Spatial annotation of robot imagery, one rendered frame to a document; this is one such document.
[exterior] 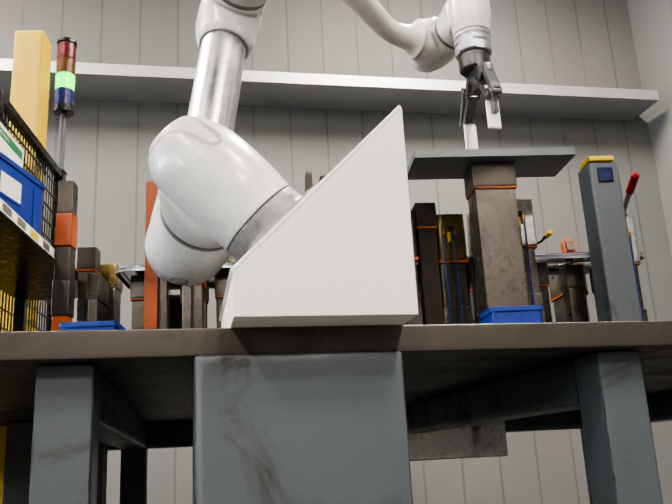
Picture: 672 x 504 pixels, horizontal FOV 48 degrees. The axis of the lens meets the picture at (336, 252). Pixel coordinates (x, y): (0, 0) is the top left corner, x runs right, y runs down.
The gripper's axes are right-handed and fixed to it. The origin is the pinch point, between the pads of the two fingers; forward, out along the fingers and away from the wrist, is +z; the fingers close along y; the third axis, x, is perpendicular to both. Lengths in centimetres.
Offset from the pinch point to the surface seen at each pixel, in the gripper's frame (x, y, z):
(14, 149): -114, -67, -19
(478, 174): -3.4, 2.6, 11.0
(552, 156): 13.0, 7.2, 7.8
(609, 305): 22.6, 6.0, 41.9
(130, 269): -80, -37, 24
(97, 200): -103, -224, -60
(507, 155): 2.3, 6.4, 7.7
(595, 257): 23.1, 2.7, 30.1
